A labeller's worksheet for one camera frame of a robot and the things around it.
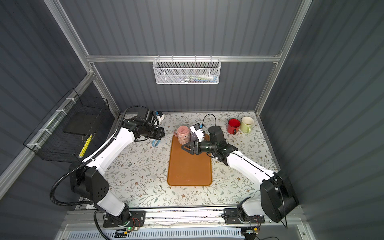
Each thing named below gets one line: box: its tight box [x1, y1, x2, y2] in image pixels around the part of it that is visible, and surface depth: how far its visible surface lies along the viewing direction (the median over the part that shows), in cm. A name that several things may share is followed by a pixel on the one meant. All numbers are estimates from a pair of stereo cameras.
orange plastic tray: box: [167, 133, 212, 187], surface depth 92 cm
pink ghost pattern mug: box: [174, 125, 190, 146], surface depth 98 cm
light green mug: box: [241, 116, 254, 134], surface depth 104 cm
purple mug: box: [190, 132, 200, 143], surface depth 99 cm
